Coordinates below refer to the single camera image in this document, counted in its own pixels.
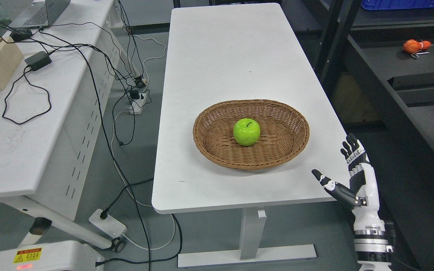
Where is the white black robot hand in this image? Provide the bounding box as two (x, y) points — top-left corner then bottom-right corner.
(312, 133), (385, 235)

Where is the green apple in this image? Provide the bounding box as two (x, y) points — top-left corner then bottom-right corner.
(234, 118), (261, 146)

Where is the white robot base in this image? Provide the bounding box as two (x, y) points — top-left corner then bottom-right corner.
(0, 241), (104, 271)

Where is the black metal shelf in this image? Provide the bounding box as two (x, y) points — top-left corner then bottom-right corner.
(304, 0), (434, 178)

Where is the orange object on shelf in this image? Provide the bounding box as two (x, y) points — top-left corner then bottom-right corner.
(402, 39), (432, 54)

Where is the brown wicker basket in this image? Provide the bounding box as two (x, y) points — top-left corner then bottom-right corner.
(193, 99), (310, 170)

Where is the white table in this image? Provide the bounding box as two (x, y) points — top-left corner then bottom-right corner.
(151, 3), (358, 271)

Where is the blue plastic bin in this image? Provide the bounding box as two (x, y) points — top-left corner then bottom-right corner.
(361, 0), (434, 11)

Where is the white power strip far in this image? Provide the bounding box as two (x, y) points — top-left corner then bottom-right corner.
(128, 93), (148, 115)

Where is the white power strip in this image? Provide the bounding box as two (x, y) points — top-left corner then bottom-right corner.
(128, 93), (148, 115)
(88, 209), (127, 239)

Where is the white power strip near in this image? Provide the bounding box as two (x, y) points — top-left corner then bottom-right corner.
(88, 209), (127, 239)

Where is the white side desk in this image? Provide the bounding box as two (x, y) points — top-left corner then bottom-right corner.
(0, 0), (126, 251)

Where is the black power adapter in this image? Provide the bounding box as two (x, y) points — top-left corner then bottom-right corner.
(24, 51), (52, 72)

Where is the grey laptop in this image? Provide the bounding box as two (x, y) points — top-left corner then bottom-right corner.
(9, 0), (71, 29)

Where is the black computer mouse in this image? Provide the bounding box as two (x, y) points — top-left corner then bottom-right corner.
(10, 29), (33, 42)

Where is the black cable on desk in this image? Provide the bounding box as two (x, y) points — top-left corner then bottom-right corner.
(2, 66), (52, 125)

